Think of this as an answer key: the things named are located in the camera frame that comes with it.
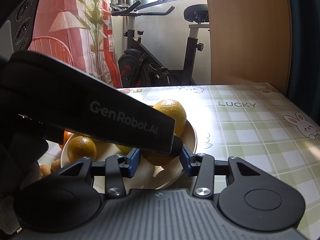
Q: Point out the wooden board panel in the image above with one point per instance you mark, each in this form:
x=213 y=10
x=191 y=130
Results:
x=250 y=41

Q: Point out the yellow green apple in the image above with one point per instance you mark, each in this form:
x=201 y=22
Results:
x=80 y=147

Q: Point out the red printed backdrop curtain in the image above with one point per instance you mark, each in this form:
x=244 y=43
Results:
x=80 y=33

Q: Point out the dark orange fruit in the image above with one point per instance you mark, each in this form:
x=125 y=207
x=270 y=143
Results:
x=157 y=159

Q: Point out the black exercise bike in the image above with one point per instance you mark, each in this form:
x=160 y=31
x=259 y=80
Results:
x=168 y=63

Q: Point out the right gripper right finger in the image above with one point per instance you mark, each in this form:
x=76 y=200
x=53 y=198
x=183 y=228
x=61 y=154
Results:
x=243 y=178

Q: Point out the brown longan fruit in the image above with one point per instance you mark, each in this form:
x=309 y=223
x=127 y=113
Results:
x=45 y=170
x=55 y=165

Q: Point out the large yellow lemon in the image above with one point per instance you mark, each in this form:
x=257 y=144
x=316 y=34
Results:
x=175 y=110

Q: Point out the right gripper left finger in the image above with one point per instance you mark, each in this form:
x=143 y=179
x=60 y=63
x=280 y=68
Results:
x=114 y=169

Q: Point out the orange mandarin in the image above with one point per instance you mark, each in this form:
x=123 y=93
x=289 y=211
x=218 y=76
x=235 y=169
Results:
x=67 y=135

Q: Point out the green plaid tablecloth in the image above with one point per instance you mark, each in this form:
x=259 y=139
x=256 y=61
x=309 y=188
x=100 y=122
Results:
x=251 y=122

